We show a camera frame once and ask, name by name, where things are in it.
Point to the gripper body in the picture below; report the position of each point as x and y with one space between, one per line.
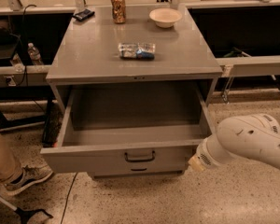
203 156

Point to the grey top drawer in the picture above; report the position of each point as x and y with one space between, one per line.
122 130

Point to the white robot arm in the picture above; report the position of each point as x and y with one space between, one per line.
255 137

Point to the grey metal drawer cabinet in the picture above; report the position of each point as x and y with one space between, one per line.
89 55

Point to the blue clear snack packet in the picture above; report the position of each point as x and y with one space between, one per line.
137 51

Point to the white paper bowl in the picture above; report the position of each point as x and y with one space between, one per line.
165 17

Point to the grey sneaker shoe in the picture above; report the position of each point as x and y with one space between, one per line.
29 177

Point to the gold soda can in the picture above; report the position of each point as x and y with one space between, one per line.
118 11

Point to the black small device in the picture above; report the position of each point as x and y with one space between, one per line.
83 15

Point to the tan trouser leg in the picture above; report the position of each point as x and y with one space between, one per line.
10 166

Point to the clear plastic water bottle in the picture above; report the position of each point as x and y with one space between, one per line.
34 54

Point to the black drawer handle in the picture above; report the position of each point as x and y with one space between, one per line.
139 159
138 169

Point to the black lower drawer handle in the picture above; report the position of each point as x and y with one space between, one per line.
138 169

